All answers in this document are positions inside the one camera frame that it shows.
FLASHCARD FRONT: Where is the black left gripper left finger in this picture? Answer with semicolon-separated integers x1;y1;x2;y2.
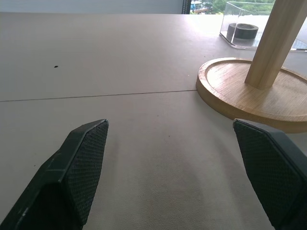
0;118;109;230

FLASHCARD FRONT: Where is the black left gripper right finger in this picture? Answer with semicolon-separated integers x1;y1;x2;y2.
233;118;307;230

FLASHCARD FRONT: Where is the wooden stand with round base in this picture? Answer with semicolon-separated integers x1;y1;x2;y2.
196;0;307;134

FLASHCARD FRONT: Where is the black tape roll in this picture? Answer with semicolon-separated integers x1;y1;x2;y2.
227;23;259;40

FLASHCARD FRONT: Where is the clear acrylic box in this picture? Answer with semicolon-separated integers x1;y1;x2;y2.
219;1;307;50

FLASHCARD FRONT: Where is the dark metal window post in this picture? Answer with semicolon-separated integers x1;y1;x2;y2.
181;0;192;15

